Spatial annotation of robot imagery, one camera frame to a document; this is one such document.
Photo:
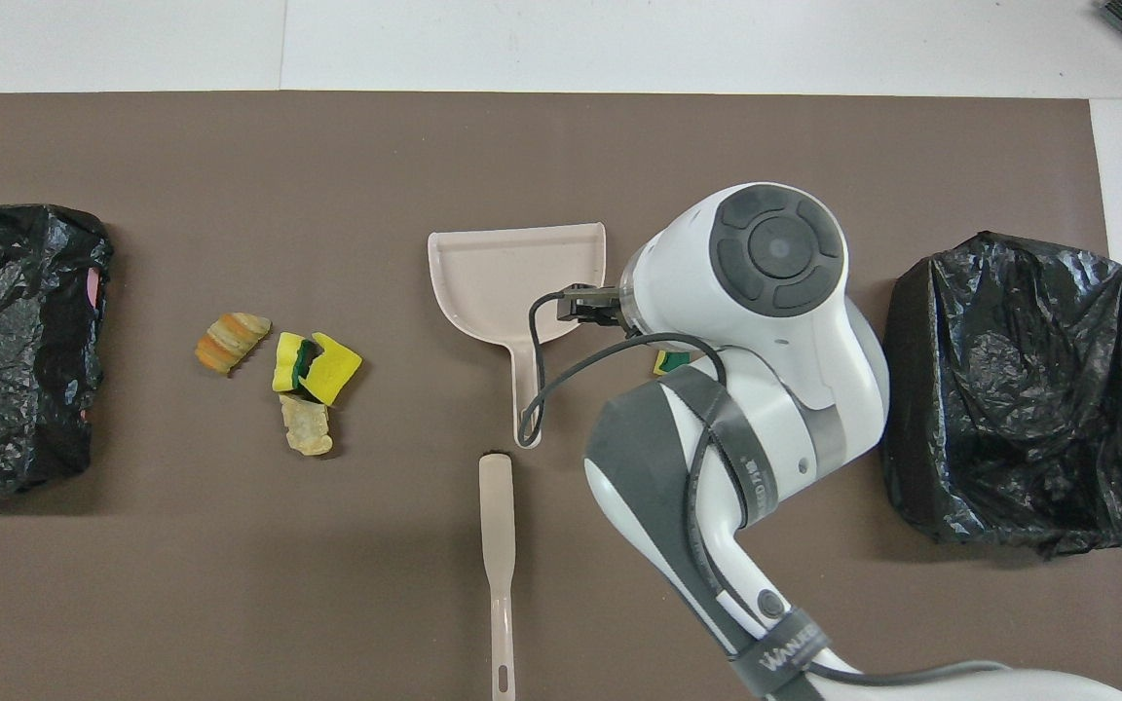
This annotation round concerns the striped orange croissant toy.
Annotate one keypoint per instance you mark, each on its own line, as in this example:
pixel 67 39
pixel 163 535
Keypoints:
pixel 230 341

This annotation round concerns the yellow green sponge piece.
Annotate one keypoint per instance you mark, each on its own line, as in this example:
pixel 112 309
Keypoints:
pixel 285 370
pixel 337 375

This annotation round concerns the pale chip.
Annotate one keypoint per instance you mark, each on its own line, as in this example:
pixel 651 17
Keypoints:
pixel 308 428

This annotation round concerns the beige plastic dustpan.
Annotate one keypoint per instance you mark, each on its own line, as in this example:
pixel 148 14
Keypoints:
pixel 503 282

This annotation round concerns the beige hand brush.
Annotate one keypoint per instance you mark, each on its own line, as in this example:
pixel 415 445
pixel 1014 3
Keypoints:
pixel 498 516

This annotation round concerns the small green yellow sponge wedge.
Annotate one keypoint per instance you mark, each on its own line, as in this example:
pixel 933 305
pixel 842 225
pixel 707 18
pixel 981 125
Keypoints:
pixel 668 363

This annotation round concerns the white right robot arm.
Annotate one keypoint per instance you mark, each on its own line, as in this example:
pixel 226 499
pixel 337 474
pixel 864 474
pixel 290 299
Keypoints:
pixel 766 321

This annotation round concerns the black bagged bin pink patch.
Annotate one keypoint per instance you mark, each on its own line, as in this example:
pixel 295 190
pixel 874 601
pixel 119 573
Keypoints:
pixel 16 292

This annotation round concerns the brown table mat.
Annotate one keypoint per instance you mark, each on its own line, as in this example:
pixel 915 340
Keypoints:
pixel 230 584

